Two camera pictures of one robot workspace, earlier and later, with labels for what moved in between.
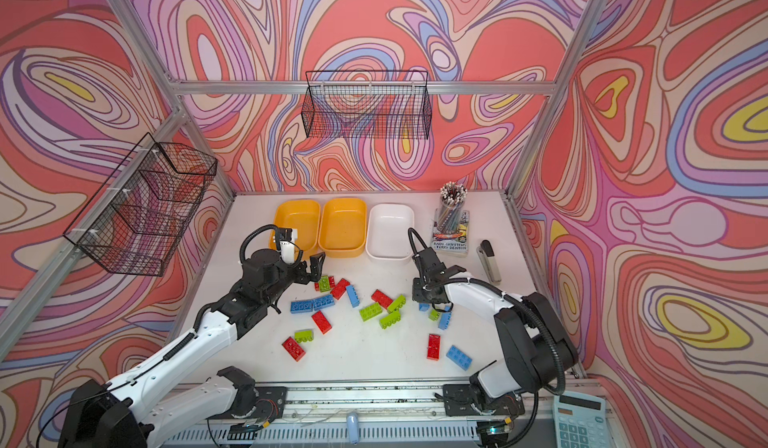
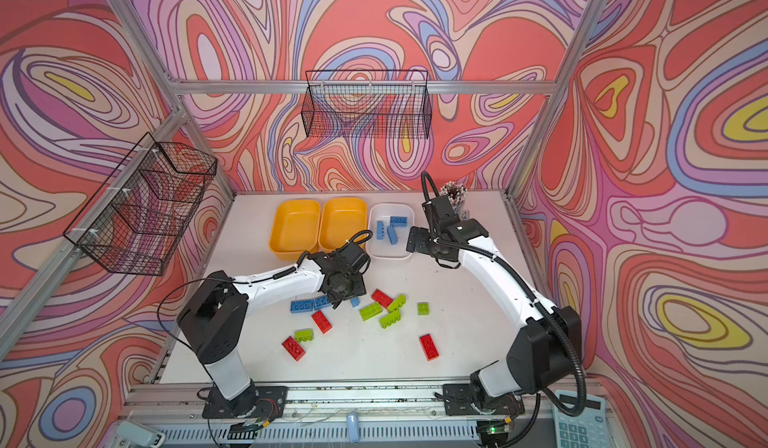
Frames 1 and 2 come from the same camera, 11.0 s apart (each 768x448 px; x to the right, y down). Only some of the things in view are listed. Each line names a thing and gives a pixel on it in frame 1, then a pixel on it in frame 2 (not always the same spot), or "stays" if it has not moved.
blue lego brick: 322,302 -> 392,235
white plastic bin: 387,232 stays
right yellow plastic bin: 342,227 stays
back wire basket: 367,104 stays
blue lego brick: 303,306 stays
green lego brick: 397,304 stays
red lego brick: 381,298 stays
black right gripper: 417,293 -> 421,235
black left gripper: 304,277 -> 361,290
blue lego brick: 459,358 -> 398,221
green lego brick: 389,320 stays
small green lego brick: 304,336 stays
